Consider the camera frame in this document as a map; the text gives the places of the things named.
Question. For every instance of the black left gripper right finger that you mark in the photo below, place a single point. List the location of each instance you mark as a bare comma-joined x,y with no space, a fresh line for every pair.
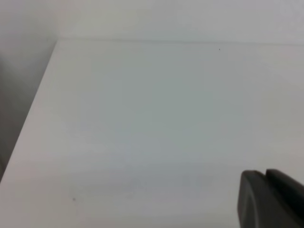
290,190

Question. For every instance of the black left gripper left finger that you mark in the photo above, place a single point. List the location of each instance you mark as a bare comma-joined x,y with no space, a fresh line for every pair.
260,205

